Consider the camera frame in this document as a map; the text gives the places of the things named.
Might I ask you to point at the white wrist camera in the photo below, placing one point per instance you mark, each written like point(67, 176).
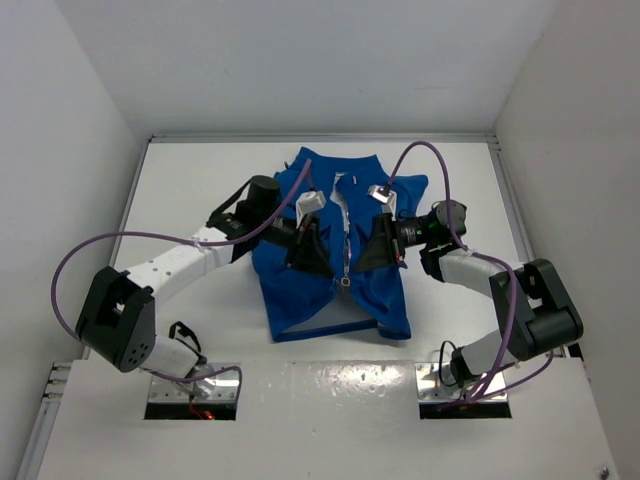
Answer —
point(385, 196)
point(308, 203)

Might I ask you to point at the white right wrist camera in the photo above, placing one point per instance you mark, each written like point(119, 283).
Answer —
point(385, 196)

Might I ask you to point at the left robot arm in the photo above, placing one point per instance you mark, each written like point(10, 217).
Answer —
point(118, 318)

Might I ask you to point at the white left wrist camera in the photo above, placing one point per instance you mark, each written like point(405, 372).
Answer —
point(308, 203)

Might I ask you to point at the metal base plate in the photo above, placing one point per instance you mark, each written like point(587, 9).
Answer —
point(431, 391)
point(220, 386)

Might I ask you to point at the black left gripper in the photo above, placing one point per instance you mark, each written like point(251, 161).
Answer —
point(310, 253)

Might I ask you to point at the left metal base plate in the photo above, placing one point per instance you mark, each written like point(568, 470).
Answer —
point(220, 386)

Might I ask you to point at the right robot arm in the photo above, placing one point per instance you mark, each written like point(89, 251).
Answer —
point(535, 313)

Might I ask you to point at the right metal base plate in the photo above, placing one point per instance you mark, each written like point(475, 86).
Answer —
point(431, 391)

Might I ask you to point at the blue zip jacket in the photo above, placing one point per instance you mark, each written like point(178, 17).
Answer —
point(293, 298)

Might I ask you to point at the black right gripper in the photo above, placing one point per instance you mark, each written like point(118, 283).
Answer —
point(386, 247)

